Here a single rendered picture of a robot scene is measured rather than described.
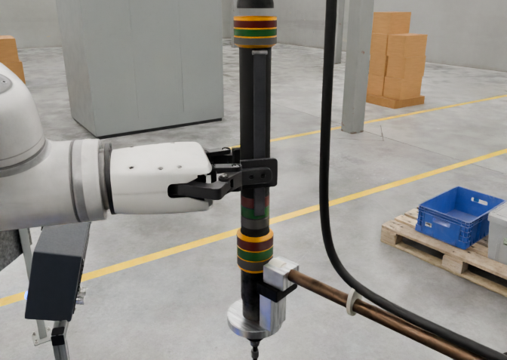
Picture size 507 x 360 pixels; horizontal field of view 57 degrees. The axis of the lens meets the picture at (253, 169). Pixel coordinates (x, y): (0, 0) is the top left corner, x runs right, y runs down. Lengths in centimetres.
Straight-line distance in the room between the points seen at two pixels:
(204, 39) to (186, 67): 48
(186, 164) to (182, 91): 653
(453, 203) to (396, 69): 481
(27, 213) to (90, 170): 7
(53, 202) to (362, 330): 257
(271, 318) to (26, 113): 34
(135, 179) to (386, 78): 840
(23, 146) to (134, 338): 248
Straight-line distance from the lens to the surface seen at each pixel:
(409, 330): 48
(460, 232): 360
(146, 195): 46
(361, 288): 48
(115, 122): 671
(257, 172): 48
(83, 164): 47
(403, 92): 867
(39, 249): 122
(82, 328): 304
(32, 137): 46
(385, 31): 878
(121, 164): 47
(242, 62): 48
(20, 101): 45
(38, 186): 47
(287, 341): 279
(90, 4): 647
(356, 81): 664
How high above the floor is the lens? 181
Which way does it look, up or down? 20 degrees down
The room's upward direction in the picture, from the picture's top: straight up
